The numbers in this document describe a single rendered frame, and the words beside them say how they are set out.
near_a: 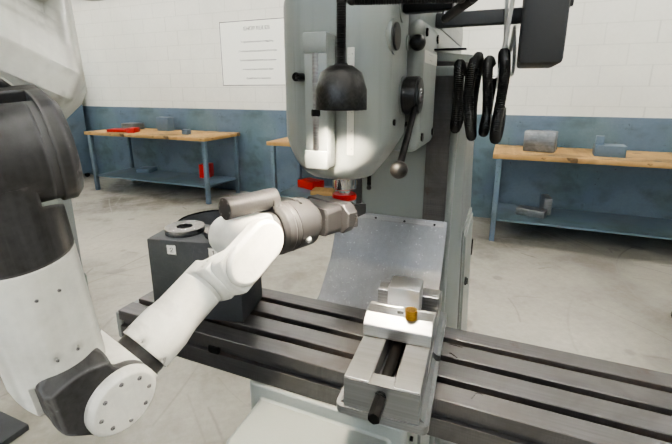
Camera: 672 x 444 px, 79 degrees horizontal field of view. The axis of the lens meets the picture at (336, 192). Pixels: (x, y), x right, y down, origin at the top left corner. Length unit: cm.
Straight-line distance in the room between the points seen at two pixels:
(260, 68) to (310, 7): 514
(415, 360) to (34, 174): 59
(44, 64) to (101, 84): 742
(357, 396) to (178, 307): 31
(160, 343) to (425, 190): 78
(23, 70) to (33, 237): 17
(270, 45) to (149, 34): 211
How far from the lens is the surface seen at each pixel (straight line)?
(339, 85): 55
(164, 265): 100
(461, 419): 82
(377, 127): 68
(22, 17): 54
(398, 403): 70
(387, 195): 116
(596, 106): 499
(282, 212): 66
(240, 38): 604
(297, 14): 72
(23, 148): 41
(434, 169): 111
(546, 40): 92
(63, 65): 53
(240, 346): 92
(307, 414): 91
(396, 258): 115
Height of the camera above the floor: 146
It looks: 14 degrees down
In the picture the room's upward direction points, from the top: straight up
